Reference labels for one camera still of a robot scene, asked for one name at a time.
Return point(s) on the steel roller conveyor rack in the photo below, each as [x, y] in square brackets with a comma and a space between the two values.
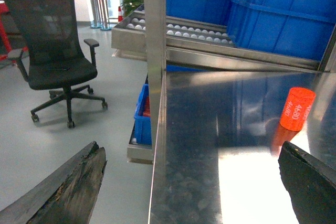
[160, 50]

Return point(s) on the red metal frame table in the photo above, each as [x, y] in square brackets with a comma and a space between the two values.
[8, 29]

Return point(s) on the large blue plastic crate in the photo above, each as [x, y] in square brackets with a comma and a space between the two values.
[297, 28]

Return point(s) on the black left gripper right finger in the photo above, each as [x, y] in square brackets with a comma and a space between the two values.
[310, 184]

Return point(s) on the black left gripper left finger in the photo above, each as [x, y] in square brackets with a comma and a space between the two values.
[68, 195]

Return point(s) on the black mesh office chair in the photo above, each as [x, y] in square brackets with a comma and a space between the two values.
[56, 61]

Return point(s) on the small blue parts bin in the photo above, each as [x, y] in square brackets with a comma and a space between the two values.
[142, 128]

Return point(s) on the steel stanchion barrier posts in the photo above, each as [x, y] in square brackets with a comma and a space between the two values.
[103, 14]

